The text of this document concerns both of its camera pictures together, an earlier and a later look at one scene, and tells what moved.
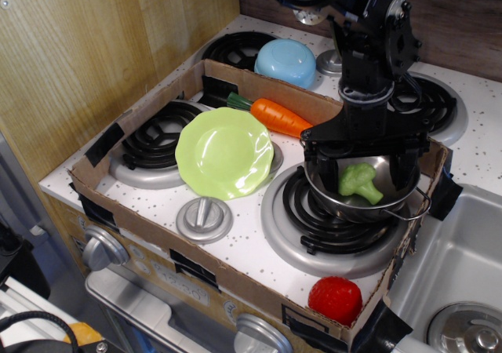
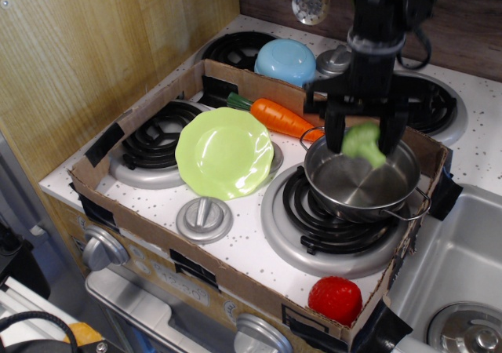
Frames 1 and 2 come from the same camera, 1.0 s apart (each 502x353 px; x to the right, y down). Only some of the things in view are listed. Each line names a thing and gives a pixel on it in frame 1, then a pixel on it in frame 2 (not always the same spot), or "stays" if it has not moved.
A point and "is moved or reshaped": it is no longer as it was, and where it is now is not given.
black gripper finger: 405,168 -> 391,129
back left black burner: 238,49 stays
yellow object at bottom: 84,334 stays
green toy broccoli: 358,179 is moved or reshaped
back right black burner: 434,100 stays
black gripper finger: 329,171 -> 335,129
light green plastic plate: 224,153 stays
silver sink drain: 466,327 stays
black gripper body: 364,124 -> 367,87
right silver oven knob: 252,335 stays
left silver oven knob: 102,249 stays
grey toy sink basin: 456,259 stays
